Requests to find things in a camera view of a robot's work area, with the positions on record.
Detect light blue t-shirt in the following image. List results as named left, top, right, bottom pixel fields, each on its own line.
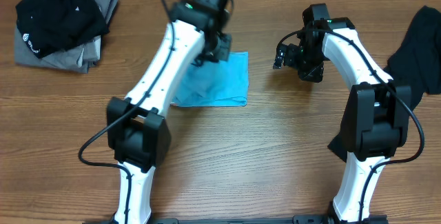
left=172, top=52, right=249, bottom=108

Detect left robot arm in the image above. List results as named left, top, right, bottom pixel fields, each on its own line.
left=106, top=0, right=232, bottom=223

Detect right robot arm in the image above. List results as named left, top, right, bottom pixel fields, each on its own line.
left=273, top=3, right=411, bottom=223

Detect black garment on right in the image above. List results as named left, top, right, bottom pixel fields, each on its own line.
left=322, top=6, right=440, bottom=161

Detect black folded shirt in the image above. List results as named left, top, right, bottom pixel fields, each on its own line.
left=16, top=0, right=109, bottom=59

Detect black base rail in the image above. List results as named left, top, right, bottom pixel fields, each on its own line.
left=82, top=214, right=389, bottom=224

